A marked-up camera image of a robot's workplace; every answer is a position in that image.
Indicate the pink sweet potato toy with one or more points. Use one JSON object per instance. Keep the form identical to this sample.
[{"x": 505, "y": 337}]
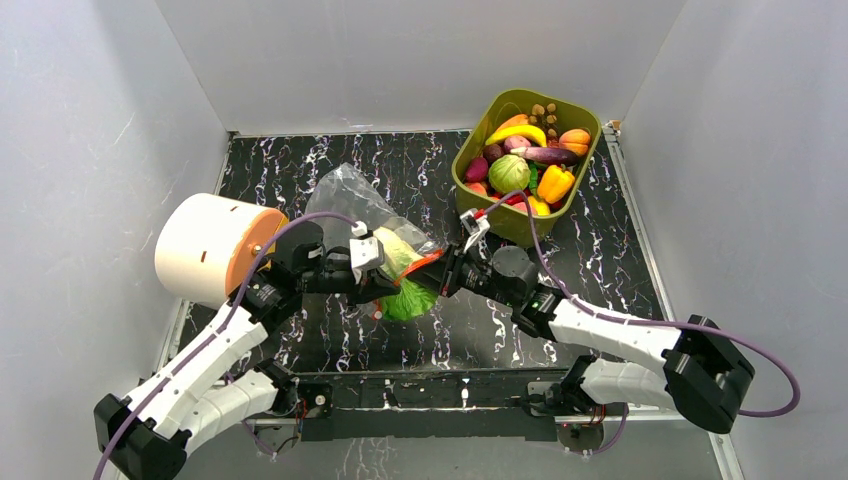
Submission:
[{"x": 514, "y": 142}]

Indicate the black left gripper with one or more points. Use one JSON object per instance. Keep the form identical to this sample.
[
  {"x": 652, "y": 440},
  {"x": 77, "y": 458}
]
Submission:
[{"x": 371, "y": 287}]

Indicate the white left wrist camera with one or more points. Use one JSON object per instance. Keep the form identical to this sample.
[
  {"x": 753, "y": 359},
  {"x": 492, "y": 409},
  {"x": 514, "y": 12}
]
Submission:
[{"x": 366, "y": 250}]

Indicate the pink peach toy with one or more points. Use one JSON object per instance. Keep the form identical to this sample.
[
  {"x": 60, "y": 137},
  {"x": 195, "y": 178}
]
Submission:
[{"x": 479, "y": 188}]

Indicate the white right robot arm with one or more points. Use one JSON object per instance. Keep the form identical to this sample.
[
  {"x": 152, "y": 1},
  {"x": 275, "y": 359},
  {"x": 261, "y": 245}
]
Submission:
[{"x": 691, "y": 368}]

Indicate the green lettuce toy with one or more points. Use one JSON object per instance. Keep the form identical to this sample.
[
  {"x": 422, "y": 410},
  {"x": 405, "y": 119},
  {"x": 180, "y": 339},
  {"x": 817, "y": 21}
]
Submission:
[{"x": 412, "y": 300}]

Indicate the orange carrot toy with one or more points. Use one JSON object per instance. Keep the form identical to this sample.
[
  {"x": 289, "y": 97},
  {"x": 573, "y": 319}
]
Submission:
[{"x": 516, "y": 120}]

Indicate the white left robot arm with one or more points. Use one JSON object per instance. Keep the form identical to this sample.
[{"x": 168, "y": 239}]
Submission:
[{"x": 150, "y": 432}]

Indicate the white orange cylinder roll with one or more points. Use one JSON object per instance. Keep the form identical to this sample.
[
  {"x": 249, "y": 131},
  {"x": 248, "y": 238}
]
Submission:
[{"x": 208, "y": 244}]

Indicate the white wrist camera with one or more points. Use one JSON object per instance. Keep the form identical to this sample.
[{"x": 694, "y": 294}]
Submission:
[
  {"x": 366, "y": 250},
  {"x": 476, "y": 224}
]

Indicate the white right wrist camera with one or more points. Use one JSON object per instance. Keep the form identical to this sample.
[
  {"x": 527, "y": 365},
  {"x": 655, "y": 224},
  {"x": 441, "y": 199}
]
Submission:
[{"x": 476, "y": 224}]

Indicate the clear zip top bag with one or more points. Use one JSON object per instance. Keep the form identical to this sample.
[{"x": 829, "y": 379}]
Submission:
[{"x": 345, "y": 191}]

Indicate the orange pumpkin toy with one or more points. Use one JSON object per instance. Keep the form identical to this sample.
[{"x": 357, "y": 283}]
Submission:
[{"x": 575, "y": 140}]

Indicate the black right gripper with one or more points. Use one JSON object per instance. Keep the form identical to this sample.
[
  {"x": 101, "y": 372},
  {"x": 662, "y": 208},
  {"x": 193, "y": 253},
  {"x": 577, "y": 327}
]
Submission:
[{"x": 449, "y": 270}]

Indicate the green cabbage toy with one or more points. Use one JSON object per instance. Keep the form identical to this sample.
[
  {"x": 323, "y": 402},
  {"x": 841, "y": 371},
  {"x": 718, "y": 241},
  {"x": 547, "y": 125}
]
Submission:
[{"x": 509, "y": 173}]

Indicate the dark red beet toy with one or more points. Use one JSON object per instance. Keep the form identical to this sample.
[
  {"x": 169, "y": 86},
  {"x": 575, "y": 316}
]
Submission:
[{"x": 477, "y": 170}]

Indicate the yellow banana toy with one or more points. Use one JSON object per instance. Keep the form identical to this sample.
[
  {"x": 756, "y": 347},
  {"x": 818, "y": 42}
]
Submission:
[{"x": 530, "y": 132}]

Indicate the brown nuts cluster toy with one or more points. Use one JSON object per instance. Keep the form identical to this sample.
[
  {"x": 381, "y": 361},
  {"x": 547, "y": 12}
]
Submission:
[{"x": 543, "y": 117}]

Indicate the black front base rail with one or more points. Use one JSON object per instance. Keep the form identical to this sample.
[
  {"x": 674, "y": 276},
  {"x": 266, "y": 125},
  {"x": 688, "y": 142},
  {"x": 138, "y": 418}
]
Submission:
[{"x": 529, "y": 403}]

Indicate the olive green plastic bin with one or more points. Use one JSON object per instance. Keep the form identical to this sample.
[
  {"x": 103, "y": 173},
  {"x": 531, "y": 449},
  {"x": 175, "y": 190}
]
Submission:
[{"x": 505, "y": 221}]

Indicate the yellow bell pepper toy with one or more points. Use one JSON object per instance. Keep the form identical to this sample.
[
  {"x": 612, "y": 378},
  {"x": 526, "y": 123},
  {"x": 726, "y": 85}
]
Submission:
[{"x": 555, "y": 184}]

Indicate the red chili pepper toy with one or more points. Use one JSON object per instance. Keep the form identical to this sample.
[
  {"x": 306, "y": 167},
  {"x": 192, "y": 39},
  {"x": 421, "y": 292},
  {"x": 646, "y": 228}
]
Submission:
[{"x": 511, "y": 199}]

